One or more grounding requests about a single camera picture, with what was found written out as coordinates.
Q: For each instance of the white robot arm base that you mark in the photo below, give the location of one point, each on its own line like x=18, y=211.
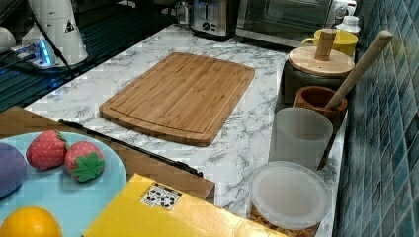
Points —
x=54, y=41

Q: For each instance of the silver toaster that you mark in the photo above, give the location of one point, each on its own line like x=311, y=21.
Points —
x=215, y=18

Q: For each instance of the stainless toaster oven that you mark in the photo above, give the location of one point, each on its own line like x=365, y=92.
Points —
x=285, y=22

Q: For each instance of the bamboo cutting board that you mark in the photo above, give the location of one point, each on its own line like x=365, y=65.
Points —
x=185, y=98

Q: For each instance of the frosted plastic cup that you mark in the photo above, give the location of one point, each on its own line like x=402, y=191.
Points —
x=300, y=136

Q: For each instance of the brown wooden mortar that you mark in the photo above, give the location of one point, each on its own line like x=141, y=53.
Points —
x=316, y=98

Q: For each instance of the yellow cardboard box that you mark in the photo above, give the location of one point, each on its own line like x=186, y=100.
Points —
x=145, y=208

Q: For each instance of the plastic container with lid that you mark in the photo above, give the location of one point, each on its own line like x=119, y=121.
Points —
x=288, y=198

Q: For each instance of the dark pot with wooden lid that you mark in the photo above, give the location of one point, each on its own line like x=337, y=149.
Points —
x=315, y=65

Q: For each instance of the right toy strawberry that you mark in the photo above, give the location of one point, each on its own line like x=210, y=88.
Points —
x=84, y=161

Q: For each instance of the toy strawberry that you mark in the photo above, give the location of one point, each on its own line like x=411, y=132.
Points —
x=47, y=151
x=84, y=161

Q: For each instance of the yellow mug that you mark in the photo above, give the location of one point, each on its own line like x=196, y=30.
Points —
x=344, y=41

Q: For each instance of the light blue plate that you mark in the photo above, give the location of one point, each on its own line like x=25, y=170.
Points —
x=74, y=205

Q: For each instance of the left toy strawberry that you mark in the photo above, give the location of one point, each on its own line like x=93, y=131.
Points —
x=47, y=151

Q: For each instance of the white bottle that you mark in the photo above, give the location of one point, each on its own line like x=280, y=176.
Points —
x=350, y=24

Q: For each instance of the brown wooden board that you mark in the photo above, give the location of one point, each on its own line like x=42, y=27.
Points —
x=16, y=120

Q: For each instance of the wooden pestle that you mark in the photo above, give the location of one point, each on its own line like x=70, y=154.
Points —
x=380, y=42

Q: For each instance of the purple toy fruit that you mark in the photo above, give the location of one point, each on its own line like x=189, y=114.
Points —
x=13, y=168

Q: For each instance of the orange fruit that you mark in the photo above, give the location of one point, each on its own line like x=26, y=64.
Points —
x=30, y=221

